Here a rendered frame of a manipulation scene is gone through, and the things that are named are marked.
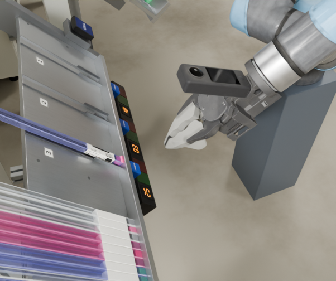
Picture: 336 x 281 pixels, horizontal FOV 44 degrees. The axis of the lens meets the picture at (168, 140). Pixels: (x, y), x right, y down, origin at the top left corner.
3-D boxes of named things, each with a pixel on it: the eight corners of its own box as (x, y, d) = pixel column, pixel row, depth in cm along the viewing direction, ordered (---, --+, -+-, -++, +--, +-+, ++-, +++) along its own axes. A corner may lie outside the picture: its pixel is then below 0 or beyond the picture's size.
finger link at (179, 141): (186, 167, 76) (225, 138, 73) (165, 157, 72) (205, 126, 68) (182, 154, 78) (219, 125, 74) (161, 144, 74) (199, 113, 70)
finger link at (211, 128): (193, 151, 70) (234, 120, 67) (188, 148, 69) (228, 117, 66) (186, 130, 73) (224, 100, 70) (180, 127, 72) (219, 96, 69)
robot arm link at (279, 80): (286, 63, 61) (264, 30, 66) (260, 82, 62) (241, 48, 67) (307, 85, 66) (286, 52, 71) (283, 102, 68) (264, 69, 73)
